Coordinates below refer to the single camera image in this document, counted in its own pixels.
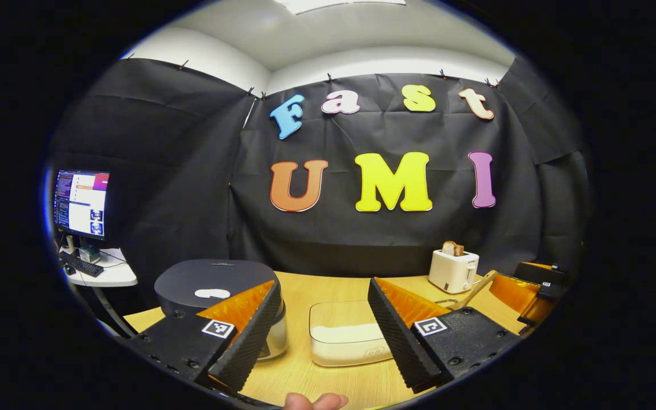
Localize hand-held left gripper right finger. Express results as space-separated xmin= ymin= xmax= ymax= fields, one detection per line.
xmin=368 ymin=277 xmax=521 ymax=395

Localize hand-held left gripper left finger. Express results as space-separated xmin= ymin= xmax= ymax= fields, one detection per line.
xmin=129 ymin=279 xmax=282 ymax=395

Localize wooden spoon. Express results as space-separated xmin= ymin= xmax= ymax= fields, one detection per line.
xmin=448 ymin=270 xmax=499 ymax=312

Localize clear plastic rice box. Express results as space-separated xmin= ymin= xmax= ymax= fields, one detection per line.
xmin=309 ymin=301 xmax=397 ymax=367

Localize black and silver rice cooker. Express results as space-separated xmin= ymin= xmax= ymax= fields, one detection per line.
xmin=154 ymin=259 xmax=288 ymax=360

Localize white toaster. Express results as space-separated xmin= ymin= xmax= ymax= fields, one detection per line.
xmin=428 ymin=249 xmax=479 ymax=294

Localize white side table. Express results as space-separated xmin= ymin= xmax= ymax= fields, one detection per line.
xmin=60 ymin=248 xmax=138 ymax=337

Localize black keyboard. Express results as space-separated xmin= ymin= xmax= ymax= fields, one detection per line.
xmin=59 ymin=251 xmax=104 ymax=278

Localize computer monitor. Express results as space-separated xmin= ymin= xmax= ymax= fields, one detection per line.
xmin=55 ymin=170 xmax=110 ymax=240

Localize ceiling light panel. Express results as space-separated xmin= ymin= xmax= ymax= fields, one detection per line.
xmin=274 ymin=0 xmax=407 ymax=15

